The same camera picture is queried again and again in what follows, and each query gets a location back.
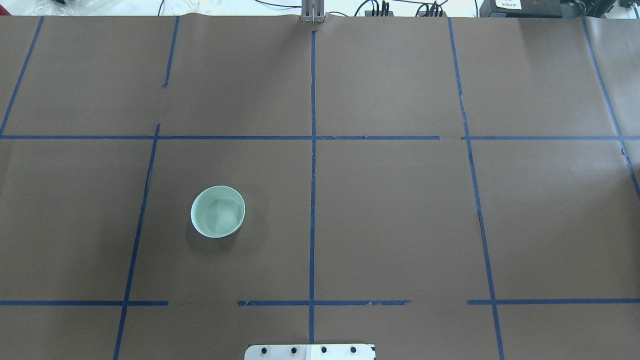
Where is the black electronics box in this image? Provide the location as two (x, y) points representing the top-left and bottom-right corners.
(478, 0), (563, 19)

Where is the grey metal camera post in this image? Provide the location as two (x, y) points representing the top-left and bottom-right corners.
(301, 0), (326, 24)

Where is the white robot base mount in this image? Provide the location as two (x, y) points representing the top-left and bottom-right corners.
(244, 343), (377, 360)

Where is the clear plastic bag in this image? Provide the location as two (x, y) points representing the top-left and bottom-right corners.
(30, 0), (124, 16)

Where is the mint green bowl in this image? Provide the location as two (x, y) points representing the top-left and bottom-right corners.
(190, 186), (246, 239)

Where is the black cable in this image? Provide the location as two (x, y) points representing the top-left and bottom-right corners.
(255, 0), (303, 10)

